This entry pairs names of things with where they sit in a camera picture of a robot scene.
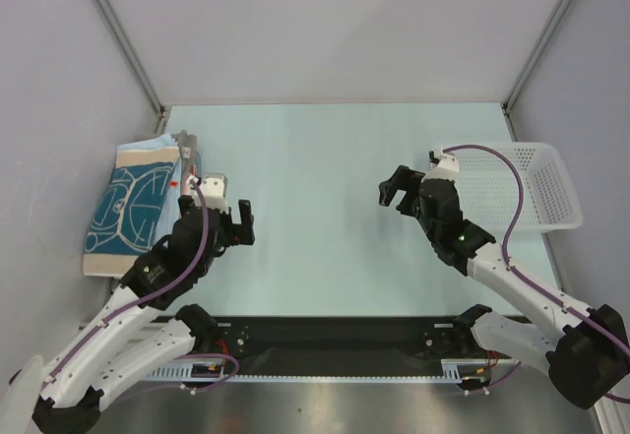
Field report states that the teal beige Doraemon towel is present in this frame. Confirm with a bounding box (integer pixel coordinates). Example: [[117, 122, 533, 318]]
[[83, 146, 180, 279]]

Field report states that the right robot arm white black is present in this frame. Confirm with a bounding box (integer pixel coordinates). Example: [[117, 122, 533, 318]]
[[379, 165, 629, 409]]

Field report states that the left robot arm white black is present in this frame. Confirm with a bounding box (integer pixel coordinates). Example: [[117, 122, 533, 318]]
[[32, 196, 255, 433]]

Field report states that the white plastic mesh basket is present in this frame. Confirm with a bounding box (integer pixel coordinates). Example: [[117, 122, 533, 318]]
[[440, 142, 583, 233]]

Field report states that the grey pink folded towel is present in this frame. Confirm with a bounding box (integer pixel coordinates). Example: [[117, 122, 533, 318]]
[[174, 130, 202, 195]]

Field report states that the light blue folded towel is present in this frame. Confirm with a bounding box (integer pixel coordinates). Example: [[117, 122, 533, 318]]
[[116, 134, 179, 162]]

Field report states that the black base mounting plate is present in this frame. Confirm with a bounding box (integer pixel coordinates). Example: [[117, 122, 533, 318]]
[[147, 314, 516, 379]]

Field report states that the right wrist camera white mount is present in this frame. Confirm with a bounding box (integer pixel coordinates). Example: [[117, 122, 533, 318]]
[[425, 148, 460, 181]]

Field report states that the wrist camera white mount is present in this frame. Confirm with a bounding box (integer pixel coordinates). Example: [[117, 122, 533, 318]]
[[188, 173, 229, 214], [425, 148, 460, 181]]

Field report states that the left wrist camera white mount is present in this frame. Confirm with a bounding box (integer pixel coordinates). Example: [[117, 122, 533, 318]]
[[188, 173, 229, 214]]

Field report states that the white slotted cable duct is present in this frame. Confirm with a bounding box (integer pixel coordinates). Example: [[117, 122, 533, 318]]
[[142, 358, 493, 384]]

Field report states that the right corner aluminium post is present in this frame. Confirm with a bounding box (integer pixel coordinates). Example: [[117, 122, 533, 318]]
[[502, 0, 575, 116]]

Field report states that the corner aluminium post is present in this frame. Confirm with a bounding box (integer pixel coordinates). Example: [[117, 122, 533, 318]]
[[92, 0, 165, 118], [502, 0, 575, 116]]

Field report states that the left corner aluminium post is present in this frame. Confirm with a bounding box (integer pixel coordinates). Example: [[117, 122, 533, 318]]
[[92, 0, 165, 118]]

